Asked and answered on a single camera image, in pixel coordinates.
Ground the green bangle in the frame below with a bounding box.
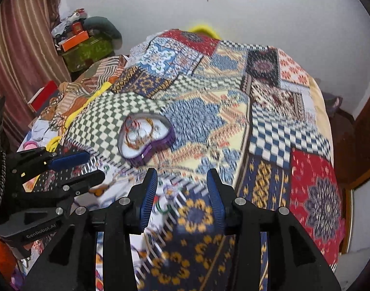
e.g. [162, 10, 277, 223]
[156, 202, 174, 216]

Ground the striped brown curtain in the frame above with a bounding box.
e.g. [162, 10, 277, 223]
[0, 0, 72, 146]

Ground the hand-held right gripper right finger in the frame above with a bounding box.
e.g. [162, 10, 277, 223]
[206, 168, 342, 291]

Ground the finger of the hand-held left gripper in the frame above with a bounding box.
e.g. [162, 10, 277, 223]
[15, 170, 106, 210]
[8, 147, 91, 176]

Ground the purple heart-shaped box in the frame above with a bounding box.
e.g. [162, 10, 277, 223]
[118, 113, 176, 167]

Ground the pile of clutter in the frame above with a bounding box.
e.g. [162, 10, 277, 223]
[51, 8, 89, 47]

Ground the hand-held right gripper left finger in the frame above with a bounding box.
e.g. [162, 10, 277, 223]
[21, 168, 159, 291]

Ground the yellow object behind bed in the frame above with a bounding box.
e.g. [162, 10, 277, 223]
[188, 21, 222, 40]

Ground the striped orange blanket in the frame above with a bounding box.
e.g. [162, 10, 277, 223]
[40, 55, 129, 122]

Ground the tangle of beaded jewelry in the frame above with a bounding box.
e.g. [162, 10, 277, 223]
[124, 118, 158, 153]

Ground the yellow cloth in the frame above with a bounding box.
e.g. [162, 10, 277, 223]
[46, 82, 110, 153]

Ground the dark cloth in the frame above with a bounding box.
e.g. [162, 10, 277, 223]
[321, 95, 355, 122]

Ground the white clothes heap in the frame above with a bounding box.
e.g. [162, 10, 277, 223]
[30, 118, 67, 144]

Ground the patchwork printed blanket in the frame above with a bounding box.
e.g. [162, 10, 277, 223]
[61, 29, 346, 291]

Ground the brown wooden door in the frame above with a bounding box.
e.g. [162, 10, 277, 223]
[333, 91, 370, 196]

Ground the dark green bag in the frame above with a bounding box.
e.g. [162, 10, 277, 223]
[83, 16, 122, 40]

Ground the red and white box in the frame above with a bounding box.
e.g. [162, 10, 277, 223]
[28, 80, 59, 113]

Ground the person's left hand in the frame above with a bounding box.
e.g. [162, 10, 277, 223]
[0, 234, 18, 279]

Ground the orange box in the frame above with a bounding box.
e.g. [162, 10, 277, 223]
[61, 31, 90, 52]

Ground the cluttered green side cabinet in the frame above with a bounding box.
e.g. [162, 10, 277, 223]
[59, 35, 114, 73]

